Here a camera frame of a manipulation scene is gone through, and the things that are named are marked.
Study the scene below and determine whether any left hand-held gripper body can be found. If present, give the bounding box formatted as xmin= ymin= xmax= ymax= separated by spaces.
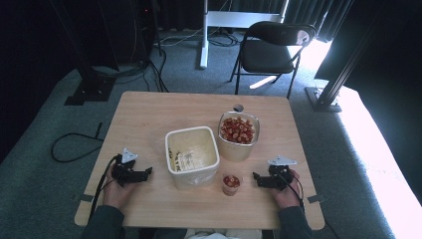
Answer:
xmin=111 ymin=147 xmax=140 ymax=187

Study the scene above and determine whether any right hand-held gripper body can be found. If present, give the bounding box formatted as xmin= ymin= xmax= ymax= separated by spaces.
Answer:
xmin=267 ymin=155 xmax=298 ymax=192

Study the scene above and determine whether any small batch of red rings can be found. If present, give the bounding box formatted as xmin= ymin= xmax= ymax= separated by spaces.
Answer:
xmin=223 ymin=174 xmax=241 ymax=187

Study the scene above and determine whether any small clear cup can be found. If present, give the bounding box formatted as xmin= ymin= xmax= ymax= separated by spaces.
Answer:
xmin=222 ymin=173 xmax=242 ymax=197

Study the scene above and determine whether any clear plastic container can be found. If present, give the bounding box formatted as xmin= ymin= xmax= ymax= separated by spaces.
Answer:
xmin=217 ymin=111 xmax=261 ymax=163

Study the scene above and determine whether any cream square plastic bin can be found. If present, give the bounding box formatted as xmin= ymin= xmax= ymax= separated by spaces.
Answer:
xmin=164 ymin=125 xmax=221 ymax=191

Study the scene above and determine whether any pile of red rings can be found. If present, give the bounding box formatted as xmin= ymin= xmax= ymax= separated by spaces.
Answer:
xmin=220 ymin=117 xmax=256 ymax=145

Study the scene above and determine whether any person's right hand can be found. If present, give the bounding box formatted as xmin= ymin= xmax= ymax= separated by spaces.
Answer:
xmin=270 ymin=169 xmax=302 ymax=210

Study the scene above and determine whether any person's left hand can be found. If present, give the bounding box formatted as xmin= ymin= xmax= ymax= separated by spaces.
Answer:
xmin=103 ymin=178 xmax=138 ymax=208

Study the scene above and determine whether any person's lap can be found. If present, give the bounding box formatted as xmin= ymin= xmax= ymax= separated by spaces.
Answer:
xmin=183 ymin=228 xmax=263 ymax=239

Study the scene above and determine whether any black slanted stand with base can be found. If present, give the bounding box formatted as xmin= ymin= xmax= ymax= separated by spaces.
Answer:
xmin=305 ymin=0 xmax=382 ymax=114

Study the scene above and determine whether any black folding chair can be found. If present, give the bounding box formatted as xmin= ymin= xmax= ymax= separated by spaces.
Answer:
xmin=228 ymin=20 xmax=317 ymax=100

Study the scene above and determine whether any right hand-held gripper cable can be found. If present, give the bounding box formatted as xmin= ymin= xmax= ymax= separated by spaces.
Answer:
xmin=278 ymin=172 xmax=306 ymax=213

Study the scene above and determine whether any hand-held gripper cable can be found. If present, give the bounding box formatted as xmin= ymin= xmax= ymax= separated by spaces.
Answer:
xmin=278 ymin=172 xmax=306 ymax=213
xmin=89 ymin=153 xmax=119 ymax=222

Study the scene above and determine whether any left hand-held gripper cable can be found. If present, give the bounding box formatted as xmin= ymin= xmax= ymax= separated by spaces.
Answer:
xmin=89 ymin=153 xmax=119 ymax=222

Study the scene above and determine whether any black looped floor cable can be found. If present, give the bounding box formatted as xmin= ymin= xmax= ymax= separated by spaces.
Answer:
xmin=50 ymin=121 xmax=105 ymax=163

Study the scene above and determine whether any bundle of black floor cables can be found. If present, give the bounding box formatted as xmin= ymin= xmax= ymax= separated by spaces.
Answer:
xmin=93 ymin=46 xmax=170 ymax=94

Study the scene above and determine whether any white floor cable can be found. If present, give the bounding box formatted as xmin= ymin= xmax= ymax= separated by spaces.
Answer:
xmin=155 ymin=28 xmax=204 ymax=48

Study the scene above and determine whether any white desk frame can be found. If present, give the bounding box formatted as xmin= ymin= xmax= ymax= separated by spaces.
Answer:
xmin=199 ymin=0 xmax=290 ymax=70

